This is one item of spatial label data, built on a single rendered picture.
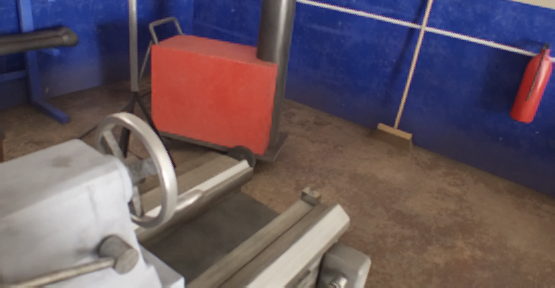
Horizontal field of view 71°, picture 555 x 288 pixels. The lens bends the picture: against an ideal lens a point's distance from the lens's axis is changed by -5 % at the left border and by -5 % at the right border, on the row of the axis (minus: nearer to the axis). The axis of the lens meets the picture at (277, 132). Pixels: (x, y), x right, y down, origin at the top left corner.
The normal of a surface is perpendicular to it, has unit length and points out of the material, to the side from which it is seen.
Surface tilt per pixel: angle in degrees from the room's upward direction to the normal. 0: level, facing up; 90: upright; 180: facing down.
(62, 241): 76
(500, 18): 90
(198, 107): 90
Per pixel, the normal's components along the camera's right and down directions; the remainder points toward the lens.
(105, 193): 0.81, 0.21
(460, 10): -0.58, 0.29
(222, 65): -0.27, 0.39
